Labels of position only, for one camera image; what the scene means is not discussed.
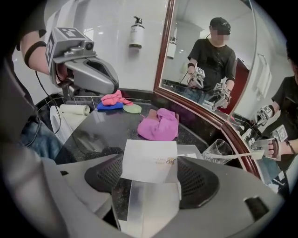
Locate pale green round pad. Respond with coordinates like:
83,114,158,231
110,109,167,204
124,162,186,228
122,104,142,114

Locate glass tumbler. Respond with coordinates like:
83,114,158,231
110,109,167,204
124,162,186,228
201,139,233,165

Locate angled mirror panel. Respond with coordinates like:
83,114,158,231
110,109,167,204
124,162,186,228
153,0,257,121

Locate person's blue jeans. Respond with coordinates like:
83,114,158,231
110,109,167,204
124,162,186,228
20,116,63,161

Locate white toilet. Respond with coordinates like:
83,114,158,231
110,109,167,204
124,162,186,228
49,106,88,140

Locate person's left forearm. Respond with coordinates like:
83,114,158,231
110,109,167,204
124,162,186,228
20,34,55,75

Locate large wall mirror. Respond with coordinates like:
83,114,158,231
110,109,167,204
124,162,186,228
223,0,298,193

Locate black cable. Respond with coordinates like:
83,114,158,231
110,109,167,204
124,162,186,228
34,69,62,135

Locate cream paper roll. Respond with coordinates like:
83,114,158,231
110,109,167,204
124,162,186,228
59,104,91,116

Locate person's dark shirt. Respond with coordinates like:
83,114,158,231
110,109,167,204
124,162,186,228
2,13,47,131

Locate white pump bottle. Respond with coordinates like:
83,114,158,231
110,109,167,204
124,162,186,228
129,16,145,49

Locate black forearm band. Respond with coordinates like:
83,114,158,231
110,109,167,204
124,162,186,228
24,41,47,69

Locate person's left hand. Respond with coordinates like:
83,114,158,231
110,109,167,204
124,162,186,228
56,64,70,82

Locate blue cloth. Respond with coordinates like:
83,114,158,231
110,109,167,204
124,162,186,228
96,102,124,111

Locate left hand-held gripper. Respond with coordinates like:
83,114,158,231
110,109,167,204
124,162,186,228
45,27,119,100

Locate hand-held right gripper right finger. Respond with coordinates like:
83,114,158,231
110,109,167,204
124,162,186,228
149,156,286,238

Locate small white boxes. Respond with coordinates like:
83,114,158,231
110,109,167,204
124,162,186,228
122,139,179,184

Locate white toothbrush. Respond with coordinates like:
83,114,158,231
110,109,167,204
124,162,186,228
209,148,266,161

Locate purple cloth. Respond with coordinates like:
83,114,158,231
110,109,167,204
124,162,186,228
137,108,179,141

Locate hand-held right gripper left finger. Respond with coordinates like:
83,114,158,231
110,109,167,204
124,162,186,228
57,153,123,233

